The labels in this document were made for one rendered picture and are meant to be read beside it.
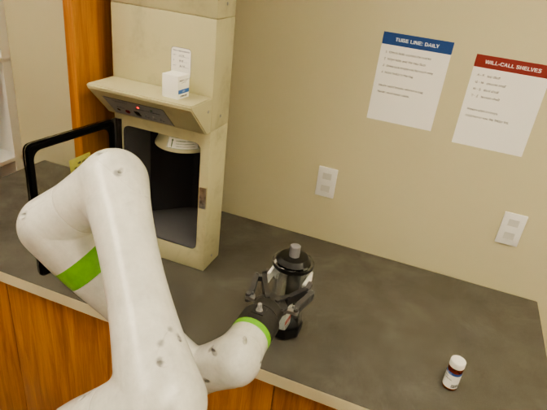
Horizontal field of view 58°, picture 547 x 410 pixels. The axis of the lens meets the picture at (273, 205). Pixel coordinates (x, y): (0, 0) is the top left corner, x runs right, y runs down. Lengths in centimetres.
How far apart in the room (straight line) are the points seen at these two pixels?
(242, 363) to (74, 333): 79
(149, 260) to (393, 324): 92
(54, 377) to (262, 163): 103
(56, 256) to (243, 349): 40
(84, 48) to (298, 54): 67
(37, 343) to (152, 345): 113
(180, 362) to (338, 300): 91
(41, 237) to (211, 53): 65
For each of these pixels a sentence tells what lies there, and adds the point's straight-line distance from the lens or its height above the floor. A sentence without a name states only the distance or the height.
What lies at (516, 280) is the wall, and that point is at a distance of 189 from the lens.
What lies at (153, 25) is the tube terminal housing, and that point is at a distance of 143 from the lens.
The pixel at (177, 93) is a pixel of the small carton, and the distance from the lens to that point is 133.
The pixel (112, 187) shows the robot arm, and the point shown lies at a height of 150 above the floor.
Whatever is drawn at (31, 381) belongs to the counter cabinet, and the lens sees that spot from 201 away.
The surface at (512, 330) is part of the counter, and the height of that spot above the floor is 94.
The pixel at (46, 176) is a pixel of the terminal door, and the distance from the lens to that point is 144.
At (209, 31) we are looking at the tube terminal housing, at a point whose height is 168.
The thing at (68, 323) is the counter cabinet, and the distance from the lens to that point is 168.
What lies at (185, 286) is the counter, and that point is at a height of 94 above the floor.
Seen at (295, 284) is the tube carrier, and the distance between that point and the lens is 129.
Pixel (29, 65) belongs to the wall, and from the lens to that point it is 237.
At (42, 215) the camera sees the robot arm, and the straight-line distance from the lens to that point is 98.
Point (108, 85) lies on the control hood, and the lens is 143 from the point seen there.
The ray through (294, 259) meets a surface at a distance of 128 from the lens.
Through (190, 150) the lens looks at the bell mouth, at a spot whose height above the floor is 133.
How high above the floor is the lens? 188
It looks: 27 degrees down
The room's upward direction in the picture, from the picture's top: 7 degrees clockwise
